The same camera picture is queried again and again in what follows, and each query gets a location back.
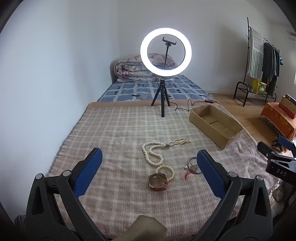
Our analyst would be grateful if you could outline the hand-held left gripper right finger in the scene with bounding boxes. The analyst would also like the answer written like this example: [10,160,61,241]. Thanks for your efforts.
[192,149,273,241]

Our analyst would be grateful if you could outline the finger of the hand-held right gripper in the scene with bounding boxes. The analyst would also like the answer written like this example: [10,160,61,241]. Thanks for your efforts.
[277,136,296,154]
[257,141,278,160]

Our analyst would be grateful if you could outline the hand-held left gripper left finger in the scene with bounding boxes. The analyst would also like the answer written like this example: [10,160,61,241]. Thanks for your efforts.
[24,147,109,241]

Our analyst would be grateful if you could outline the red cord green pendant charm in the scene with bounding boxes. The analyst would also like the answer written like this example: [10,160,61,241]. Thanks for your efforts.
[184,162,201,181]

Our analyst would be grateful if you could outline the thin metal hoop bangle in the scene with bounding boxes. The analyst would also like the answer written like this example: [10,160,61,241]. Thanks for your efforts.
[187,157,204,174]

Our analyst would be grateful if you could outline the cream bead bracelet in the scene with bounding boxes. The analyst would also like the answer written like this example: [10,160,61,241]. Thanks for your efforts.
[155,165,175,182]

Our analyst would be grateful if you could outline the cardboard box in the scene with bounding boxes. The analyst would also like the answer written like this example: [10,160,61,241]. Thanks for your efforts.
[189,105,244,150]

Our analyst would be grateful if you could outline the leather strap wristwatch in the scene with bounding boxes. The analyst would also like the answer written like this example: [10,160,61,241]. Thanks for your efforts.
[147,172,169,191]

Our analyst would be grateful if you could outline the white pearl necklace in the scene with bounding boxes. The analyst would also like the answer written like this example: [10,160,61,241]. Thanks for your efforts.
[142,140,170,166]

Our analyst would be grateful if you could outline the person's left hand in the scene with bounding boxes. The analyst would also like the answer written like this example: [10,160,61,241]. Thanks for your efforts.
[116,215,167,241]

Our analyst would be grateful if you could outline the orange cloth covered box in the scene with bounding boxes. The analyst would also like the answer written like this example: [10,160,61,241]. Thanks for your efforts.
[260,102,296,139]

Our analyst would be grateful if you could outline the tan and red carton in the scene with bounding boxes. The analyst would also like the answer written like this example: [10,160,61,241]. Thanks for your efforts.
[279,94,296,118]

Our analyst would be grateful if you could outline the pink plaid blanket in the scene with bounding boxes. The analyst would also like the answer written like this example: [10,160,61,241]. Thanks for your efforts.
[47,101,278,239]

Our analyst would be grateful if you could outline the yellow box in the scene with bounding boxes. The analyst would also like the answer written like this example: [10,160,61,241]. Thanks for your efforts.
[252,79,267,95]

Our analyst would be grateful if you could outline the black metal clothes rack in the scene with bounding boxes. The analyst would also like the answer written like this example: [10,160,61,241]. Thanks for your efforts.
[233,17,281,107]

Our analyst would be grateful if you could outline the dark hanging clothes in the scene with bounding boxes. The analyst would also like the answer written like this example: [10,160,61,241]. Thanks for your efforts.
[262,42,281,95]

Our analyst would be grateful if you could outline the blue patterned mattress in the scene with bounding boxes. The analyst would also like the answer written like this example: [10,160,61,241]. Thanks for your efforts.
[97,75,214,103]

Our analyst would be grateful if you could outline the black tripod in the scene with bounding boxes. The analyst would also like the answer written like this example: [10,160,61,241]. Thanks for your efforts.
[151,78,171,117]

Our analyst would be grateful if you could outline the striped hanging towel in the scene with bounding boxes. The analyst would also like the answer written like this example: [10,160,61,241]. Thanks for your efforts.
[248,27,264,79]

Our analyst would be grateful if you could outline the folded floral quilt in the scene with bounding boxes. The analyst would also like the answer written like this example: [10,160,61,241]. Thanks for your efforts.
[114,54,178,82]

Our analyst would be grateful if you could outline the black phone holder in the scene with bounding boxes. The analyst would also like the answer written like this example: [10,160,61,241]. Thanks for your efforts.
[162,37,177,69]

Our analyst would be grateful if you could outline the small pearl bracelet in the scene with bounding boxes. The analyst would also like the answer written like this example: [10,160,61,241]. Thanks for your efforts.
[165,138,191,147]

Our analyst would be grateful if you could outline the black power cable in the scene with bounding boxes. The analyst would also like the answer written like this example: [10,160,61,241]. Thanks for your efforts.
[170,99,216,111]

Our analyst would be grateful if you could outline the white ring light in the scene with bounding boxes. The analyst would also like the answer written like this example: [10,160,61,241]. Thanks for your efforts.
[140,28,192,77]

